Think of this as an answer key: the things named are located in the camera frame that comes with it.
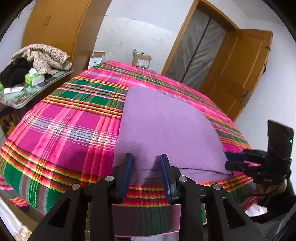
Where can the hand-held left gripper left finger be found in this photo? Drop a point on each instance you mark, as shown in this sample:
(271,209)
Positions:
(127,178)

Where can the wooden door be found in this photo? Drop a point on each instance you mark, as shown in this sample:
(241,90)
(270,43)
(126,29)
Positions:
(240,67)

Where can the yellow box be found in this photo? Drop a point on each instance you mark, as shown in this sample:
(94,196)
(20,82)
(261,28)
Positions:
(5,126)

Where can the wooden wardrobe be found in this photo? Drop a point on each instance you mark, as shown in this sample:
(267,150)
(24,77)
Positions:
(57,27)

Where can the brown cardboard box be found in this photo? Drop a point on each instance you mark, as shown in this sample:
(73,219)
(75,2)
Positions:
(141,60)

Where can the person's grey trousers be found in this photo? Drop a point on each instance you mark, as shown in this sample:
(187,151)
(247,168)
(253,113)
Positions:
(277,229)

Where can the white tube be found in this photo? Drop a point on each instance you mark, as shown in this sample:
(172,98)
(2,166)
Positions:
(13,90)

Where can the purple fleece garment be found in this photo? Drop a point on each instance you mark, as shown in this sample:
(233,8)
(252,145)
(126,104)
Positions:
(161,127)

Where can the black cloth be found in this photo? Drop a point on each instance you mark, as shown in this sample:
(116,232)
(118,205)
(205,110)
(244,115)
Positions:
(13,73)

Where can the small white cardboard box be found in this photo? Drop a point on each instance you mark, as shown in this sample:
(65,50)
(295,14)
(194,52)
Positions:
(97,60)

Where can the pink plaid bed sheet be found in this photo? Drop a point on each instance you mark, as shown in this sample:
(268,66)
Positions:
(69,129)

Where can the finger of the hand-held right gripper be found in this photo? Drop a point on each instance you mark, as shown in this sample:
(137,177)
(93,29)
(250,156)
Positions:
(239,166)
(235,156)

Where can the green tissue box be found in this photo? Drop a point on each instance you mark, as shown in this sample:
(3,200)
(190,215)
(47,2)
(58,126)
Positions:
(34,78)

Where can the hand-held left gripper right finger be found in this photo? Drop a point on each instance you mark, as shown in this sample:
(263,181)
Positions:
(166,180)

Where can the white floral bedding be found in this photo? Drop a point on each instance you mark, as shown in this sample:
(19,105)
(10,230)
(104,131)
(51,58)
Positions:
(11,222)

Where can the wooden door frame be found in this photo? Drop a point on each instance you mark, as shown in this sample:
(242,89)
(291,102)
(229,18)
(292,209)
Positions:
(180,41)

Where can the person's right forearm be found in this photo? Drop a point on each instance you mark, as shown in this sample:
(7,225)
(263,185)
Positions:
(277,204)

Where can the beige floral cloth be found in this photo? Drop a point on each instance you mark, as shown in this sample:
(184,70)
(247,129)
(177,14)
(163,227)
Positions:
(44,58)

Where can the clear plastic door curtain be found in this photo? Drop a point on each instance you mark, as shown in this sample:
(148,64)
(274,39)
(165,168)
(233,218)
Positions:
(198,46)

